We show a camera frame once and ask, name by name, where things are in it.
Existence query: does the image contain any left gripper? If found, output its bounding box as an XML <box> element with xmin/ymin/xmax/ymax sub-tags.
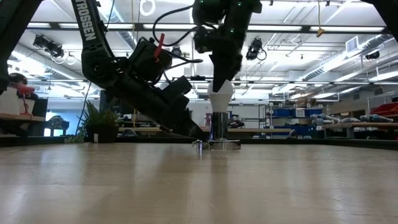
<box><xmin>105</xmin><ymin>70</ymin><xmax>208</xmax><ymax>141</ymax></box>

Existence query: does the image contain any black monitor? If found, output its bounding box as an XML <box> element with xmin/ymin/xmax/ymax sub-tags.
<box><xmin>99</xmin><ymin>93</ymin><xmax>134</xmax><ymax>115</ymax></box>

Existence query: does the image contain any potted green plant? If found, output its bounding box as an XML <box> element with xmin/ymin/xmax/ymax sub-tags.
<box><xmin>63</xmin><ymin>100</ymin><xmax>125</xmax><ymax>144</ymax></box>

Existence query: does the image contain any black aluminium table frame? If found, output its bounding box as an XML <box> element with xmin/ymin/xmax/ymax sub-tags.
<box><xmin>0</xmin><ymin>135</ymin><xmax>398</xmax><ymax>151</ymax></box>

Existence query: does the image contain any long linear ceiling light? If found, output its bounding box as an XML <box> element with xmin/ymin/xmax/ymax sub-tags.
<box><xmin>26</xmin><ymin>22</ymin><xmax>389</xmax><ymax>34</ymax></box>

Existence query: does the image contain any dark low stand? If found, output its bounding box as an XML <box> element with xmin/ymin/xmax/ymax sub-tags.
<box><xmin>45</xmin><ymin>114</ymin><xmax>70</xmax><ymax>137</ymax></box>

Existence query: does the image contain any red desk lamp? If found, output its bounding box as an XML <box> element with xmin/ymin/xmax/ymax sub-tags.
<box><xmin>17</xmin><ymin>83</ymin><xmax>35</xmax><ymax>116</ymax></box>

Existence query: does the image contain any blue storage bin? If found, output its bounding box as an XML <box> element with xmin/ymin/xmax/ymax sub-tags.
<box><xmin>273</xmin><ymin>108</ymin><xmax>293</xmax><ymax>118</ymax></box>
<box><xmin>306</xmin><ymin>108</ymin><xmax>324</xmax><ymax>118</ymax></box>

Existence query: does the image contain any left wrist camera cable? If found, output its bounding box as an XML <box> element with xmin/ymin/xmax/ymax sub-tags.
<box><xmin>164</xmin><ymin>49</ymin><xmax>203</xmax><ymax>71</ymax></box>

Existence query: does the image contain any person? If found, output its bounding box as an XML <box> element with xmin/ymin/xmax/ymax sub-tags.
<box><xmin>7</xmin><ymin>73</ymin><xmax>29</xmax><ymax>94</ymax></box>

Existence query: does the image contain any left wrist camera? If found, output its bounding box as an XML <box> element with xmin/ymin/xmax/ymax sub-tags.
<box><xmin>129</xmin><ymin>37</ymin><xmax>174</xmax><ymax>84</ymax></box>

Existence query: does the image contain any silver ceiling duct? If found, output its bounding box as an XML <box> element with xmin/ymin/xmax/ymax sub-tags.
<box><xmin>298</xmin><ymin>33</ymin><xmax>398</xmax><ymax>82</ymax></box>

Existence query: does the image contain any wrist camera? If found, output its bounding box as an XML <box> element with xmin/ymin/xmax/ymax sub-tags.
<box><xmin>129</xmin><ymin>37</ymin><xmax>174</xmax><ymax>84</ymax></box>
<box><xmin>192</xmin><ymin>26</ymin><xmax>215</xmax><ymax>54</ymax></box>

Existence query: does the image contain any black box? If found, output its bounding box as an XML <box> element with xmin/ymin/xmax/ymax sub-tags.
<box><xmin>32</xmin><ymin>98</ymin><xmax>49</xmax><ymax>118</ymax></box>

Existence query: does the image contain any white lightbulb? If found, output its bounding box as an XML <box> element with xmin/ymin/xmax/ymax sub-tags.
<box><xmin>207</xmin><ymin>79</ymin><xmax>234</xmax><ymax>113</ymax></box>

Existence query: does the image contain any red storage bin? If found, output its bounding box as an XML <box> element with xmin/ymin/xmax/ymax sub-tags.
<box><xmin>369</xmin><ymin>102</ymin><xmax>398</xmax><ymax>118</ymax></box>

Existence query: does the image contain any chrome lamp socket base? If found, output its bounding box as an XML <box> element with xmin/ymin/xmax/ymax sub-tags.
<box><xmin>195</xmin><ymin>111</ymin><xmax>242</xmax><ymax>151</ymax></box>

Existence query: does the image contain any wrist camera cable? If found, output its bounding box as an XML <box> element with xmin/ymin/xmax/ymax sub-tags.
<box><xmin>152</xmin><ymin>4</ymin><xmax>200</xmax><ymax>47</ymax></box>
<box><xmin>164</xmin><ymin>49</ymin><xmax>203</xmax><ymax>71</ymax></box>

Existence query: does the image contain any yellow hanging cord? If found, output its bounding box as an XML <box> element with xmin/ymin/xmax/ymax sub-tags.
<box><xmin>316</xmin><ymin>0</ymin><xmax>326</xmax><ymax>38</ymax></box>

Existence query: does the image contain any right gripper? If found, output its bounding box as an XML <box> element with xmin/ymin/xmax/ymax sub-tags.
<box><xmin>210</xmin><ymin>18</ymin><xmax>249</xmax><ymax>93</ymax></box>

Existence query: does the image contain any wooden shelf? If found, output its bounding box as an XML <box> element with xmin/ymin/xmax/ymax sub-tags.
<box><xmin>0</xmin><ymin>112</ymin><xmax>47</xmax><ymax>123</ymax></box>

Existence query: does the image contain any ceiling air vent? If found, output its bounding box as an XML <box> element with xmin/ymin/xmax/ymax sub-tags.
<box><xmin>345</xmin><ymin>35</ymin><xmax>360</xmax><ymax>53</ymax></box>

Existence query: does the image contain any long wooden workbench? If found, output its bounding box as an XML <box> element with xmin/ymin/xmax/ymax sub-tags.
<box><xmin>118</xmin><ymin>126</ymin><xmax>292</xmax><ymax>135</ymax></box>

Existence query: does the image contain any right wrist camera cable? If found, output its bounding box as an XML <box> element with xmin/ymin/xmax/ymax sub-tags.
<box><xmin>152</xmin><ymin>4</ymin><xmax>200</xmax><ymax>47</ymax></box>

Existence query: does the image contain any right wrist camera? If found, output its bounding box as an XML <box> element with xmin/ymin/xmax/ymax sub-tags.
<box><xmin>192</xmin><ymin>26</ymin><xmax>215</xmax><ymax>54</ymax></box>

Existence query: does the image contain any white storage box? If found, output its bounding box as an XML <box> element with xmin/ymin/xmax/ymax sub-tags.
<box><xmin>0</xmin><ymin>86</ymin><xmax>19</xmax><ymax>115</ymax></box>

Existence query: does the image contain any grey rolled bundle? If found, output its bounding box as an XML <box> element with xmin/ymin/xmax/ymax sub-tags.
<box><xmin>310</xmin><ymin>113</ymin><xmax>341</xmax><ymax>125</ymax></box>
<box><xmin>359</xmin><ymin>114</ymin><xmax>394</xmax><ymax>123</ymax></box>

